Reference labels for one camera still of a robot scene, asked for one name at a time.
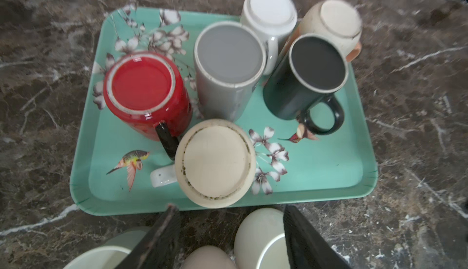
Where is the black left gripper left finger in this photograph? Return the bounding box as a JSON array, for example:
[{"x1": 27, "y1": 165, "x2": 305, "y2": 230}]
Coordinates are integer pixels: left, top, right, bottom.
[{"x1": 117, "y1": 204, "x2": 181, "y2": 269}]

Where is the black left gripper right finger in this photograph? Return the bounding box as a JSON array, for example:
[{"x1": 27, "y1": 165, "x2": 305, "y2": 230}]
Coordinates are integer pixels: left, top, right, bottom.
[{"x1": 283, "y1": 205, "x2": 351, "y2": 269}]

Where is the white round mug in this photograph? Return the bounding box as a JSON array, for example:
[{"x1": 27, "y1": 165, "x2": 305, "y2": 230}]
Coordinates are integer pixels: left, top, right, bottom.
[{"x1": 234, "y1": 208, "x2": 290, "y2": 269}]

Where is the light grey mug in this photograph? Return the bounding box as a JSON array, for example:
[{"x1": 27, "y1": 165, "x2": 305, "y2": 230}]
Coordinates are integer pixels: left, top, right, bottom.
[{"x1": 65, "y1": 226, "x2": 150, "y2": 269}]

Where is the pink mug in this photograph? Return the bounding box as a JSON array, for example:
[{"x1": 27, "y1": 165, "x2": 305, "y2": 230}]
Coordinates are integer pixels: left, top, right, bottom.
[{"x1": 181, "y1": 245, "x2": 236, "y2": 269}]

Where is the cream speckled mug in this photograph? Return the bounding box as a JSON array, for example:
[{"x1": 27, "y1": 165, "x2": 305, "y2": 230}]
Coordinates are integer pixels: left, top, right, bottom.
[{"x1": 150, "y1": 119, "x2": 257, "y2": 209}]

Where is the dark grey mug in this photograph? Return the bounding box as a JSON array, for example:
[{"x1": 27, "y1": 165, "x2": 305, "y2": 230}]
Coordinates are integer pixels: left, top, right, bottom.
[{"x1": 194, "y1": 21, "x2": 266, "y2": 122}]

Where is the cream orange mug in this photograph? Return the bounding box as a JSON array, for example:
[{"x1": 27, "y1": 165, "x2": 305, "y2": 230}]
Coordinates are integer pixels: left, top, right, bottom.
[{"x1": 279, "y1": 0, "x2": 363, "y2": 62}]

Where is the white mug back row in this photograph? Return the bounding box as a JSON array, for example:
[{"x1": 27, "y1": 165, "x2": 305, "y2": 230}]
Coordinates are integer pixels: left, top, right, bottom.
[{"x1": 240, "y1": 0, "x2": 297, "y2": 75}]

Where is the green floral bird tray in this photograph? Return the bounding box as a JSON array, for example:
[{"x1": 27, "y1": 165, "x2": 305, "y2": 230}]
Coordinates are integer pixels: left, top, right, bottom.
[{"x1": 70, "y1": 8, "x2": 378, "y2": 216}]

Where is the red mug black handle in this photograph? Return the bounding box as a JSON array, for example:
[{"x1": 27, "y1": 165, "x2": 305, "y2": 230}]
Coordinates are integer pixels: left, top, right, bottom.
[{"x1": 103, "y1": 51, "x2": 193, "y2": 159}]

